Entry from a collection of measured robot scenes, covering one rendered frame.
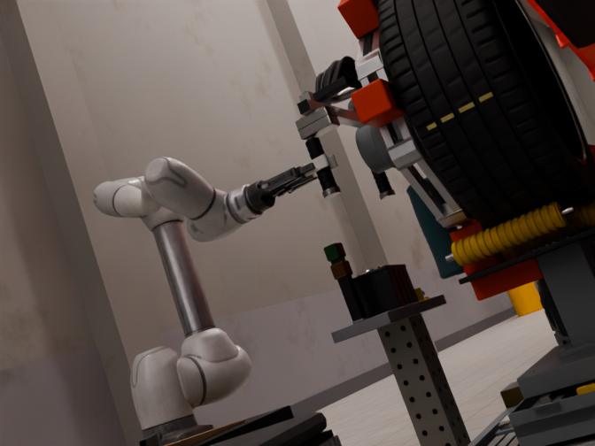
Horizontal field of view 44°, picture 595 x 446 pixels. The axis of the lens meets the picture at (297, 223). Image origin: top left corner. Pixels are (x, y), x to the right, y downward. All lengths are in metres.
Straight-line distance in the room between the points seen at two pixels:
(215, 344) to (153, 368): 0.22
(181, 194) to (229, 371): 0.69
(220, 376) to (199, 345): 0.11
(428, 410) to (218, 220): 0.76
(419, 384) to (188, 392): 0.66
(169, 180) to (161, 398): 0.67
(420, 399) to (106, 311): 2.78
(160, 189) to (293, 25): 6.22
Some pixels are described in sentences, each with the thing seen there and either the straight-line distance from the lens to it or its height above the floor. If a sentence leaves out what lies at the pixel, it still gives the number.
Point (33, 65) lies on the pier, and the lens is 5.00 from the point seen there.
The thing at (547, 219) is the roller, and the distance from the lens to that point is 1.60.
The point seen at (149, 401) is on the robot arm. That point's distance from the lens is 2.15.
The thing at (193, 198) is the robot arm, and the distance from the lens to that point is 1.80.
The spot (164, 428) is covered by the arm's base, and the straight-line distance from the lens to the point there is 2.14.
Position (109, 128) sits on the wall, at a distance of 5.43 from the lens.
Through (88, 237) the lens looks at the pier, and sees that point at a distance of 4.56.
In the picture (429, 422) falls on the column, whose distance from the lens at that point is 2.05.
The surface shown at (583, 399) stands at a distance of 1.54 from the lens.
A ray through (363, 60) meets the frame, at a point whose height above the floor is 0.97.
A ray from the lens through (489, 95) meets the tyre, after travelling 1.47.
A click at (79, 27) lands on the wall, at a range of 5.80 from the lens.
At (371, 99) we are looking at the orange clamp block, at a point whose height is 0.85.
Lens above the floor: 0.41
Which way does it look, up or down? 10 degrees up
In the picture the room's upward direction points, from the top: 20 degrees counter-clockwise
